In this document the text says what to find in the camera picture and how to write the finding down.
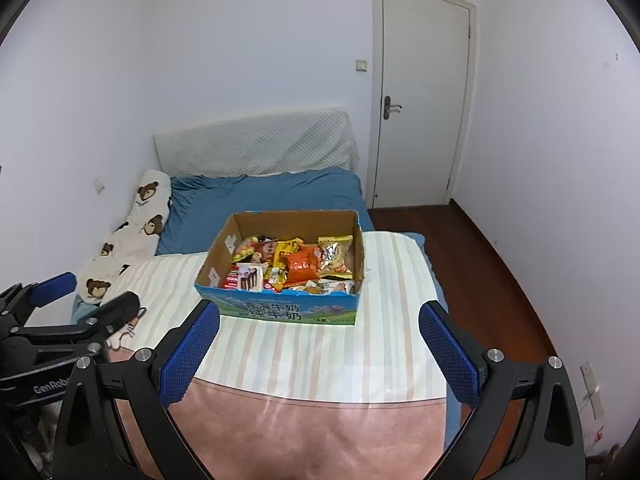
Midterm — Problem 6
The white wall socket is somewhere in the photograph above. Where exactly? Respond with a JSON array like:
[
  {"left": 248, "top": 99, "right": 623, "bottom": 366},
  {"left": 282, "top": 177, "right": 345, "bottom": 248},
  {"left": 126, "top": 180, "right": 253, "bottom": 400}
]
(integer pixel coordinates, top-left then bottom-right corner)
[{"left": 580, "top": 360, "right": 601, "bottom": 418}]

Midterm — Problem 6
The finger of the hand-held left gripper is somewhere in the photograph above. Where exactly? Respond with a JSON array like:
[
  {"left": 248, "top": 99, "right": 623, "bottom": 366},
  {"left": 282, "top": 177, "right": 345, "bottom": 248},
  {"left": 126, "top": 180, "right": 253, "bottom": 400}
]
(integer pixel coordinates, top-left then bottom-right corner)
[
  {"left": 10, "top": 291, "right": 141, "bottom": 356},
  {"left": 0, "top": 272, "right": 77, "bottom": 331}
]

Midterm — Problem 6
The orange snack packet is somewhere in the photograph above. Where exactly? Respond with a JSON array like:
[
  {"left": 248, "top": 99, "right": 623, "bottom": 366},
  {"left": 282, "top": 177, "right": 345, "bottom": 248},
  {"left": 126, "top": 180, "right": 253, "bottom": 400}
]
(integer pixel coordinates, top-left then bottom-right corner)
[{"left": 284, "top": 245, "right": 325, "bottom": 282}]

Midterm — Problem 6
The white door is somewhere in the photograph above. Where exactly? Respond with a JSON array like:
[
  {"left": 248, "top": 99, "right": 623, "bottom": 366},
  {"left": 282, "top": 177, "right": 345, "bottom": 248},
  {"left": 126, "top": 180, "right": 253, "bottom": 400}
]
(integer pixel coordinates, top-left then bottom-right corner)
[
  {"left": 365, "top": 0, "right": 477, "bottom": 209},
  {"left": 381, "top": 0, "right": 471, "bottom": 207}
]

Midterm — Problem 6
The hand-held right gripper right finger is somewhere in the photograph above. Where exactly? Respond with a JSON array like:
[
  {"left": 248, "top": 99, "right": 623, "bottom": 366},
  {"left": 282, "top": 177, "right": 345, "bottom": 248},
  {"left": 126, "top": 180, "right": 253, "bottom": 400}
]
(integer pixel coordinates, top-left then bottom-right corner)
[{"left": 419, "top": 300, "right": 586, "bottom": 480}]

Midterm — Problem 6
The pile of assorted snacks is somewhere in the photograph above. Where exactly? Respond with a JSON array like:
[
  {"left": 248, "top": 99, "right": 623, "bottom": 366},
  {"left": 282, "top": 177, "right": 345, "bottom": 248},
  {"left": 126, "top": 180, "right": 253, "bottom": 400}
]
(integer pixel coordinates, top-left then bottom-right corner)
[{"left": 222, "top": 235, "right": 357, "bottom": 295}]

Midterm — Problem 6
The white quilted headboard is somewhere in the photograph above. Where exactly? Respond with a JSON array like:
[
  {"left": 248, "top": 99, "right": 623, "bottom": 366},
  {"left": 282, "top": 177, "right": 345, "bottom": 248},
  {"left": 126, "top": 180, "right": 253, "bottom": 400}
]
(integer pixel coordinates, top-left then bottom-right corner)
[{"left": 152, "top": 107, "right": 360, "bottom": 178}]

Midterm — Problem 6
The white bear print pillow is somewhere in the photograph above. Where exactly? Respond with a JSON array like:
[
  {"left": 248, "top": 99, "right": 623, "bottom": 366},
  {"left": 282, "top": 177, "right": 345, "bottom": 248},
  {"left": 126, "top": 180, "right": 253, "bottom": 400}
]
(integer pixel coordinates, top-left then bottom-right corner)
[{"left": 75, "top": 169, "right": 173, "bottom": 306}]

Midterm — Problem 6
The blue printed cardboard box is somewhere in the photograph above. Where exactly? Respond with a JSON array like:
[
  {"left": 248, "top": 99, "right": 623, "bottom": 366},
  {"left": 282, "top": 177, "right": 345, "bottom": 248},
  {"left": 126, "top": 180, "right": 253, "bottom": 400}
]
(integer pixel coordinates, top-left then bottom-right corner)
[{"left": 194, "top": 210, "right": 368, "bottom": 328}]

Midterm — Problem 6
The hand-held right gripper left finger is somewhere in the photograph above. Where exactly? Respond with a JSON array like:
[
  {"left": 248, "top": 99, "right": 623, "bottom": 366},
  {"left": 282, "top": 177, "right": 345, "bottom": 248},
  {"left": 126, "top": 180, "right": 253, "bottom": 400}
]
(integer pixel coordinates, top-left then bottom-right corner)
[{"left": 52, "top": 299, "right": 221, "bottom": 480}]

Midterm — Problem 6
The striped pink bed blanket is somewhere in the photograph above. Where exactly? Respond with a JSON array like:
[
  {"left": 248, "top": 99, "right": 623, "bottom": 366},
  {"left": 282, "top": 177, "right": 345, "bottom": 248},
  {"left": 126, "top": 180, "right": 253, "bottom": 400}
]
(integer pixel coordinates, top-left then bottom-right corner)
[{"left": 102, "top": 230, "right": 451, "bottom": 480}]

